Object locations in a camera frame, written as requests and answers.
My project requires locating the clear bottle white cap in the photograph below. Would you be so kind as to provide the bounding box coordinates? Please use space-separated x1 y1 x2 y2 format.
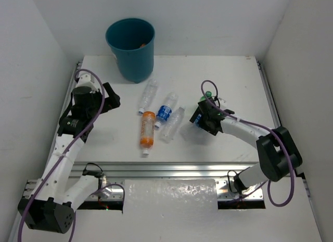
159 106 186 144

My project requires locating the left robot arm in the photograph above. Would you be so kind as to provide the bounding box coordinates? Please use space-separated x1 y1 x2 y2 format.
18 83 120 234

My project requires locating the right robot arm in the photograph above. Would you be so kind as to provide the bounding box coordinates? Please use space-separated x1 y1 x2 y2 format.
190 97 303 194

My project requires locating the teal plastic bin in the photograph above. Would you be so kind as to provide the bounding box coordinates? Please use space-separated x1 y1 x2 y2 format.
105 18 155 83

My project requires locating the green plastic bottle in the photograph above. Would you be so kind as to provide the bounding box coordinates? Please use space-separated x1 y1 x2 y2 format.
199 91 212 101

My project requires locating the clear bottle blue label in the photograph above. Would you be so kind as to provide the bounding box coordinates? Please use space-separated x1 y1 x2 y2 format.
154 92 178 130

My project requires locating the clear bottle blue cap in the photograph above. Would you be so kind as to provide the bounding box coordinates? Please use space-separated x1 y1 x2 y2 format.
138 79 158 115

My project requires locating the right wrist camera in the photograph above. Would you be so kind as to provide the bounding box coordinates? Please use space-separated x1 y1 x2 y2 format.
215 96 228 109

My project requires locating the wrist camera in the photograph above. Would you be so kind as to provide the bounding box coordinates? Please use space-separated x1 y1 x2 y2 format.
75 72 98 92
215 96 228 109

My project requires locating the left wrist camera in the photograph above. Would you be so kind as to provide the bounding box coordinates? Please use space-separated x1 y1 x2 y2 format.
75 72 98 92

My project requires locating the aluminium front rail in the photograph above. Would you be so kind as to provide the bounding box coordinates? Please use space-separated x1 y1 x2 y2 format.
70 161 271 179

